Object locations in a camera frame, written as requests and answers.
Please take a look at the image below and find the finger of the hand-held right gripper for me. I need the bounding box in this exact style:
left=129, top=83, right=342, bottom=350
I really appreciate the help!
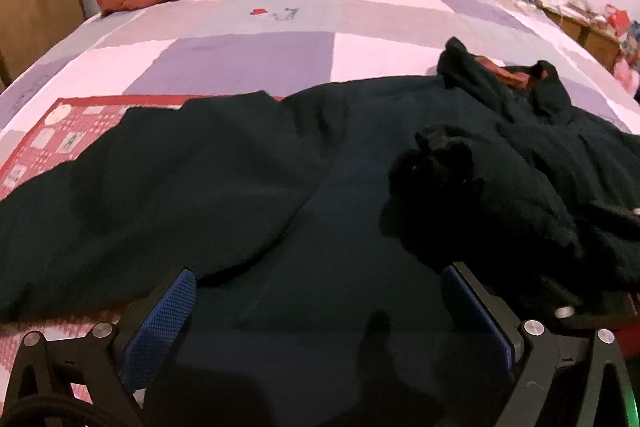
left=590, top=199, right=640, bottom=223
left=555, top=289, right=640, bottom=333

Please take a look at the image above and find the cluttered wooden nightstand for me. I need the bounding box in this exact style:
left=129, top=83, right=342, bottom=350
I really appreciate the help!
left=505, top=0, right=640, bottom=98

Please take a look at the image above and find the red patterned mat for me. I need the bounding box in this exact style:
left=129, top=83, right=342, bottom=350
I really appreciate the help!
left=0, top=96, right=286, bottom=403

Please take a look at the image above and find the purple pink checkered bed blanket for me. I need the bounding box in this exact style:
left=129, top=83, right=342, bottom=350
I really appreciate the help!
left=0, top=0, right=640, bottom=188

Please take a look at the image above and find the dark green large garment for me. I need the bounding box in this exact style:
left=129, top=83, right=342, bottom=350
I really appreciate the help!
left=0, top=37, right=640, bottom=427

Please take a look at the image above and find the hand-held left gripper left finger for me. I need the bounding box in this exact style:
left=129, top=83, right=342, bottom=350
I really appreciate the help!
left=0, top=267, right=198, bottom=427

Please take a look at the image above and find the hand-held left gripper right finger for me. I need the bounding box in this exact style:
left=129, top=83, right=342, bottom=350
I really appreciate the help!
left=441, top=261, right=638, bottom=427

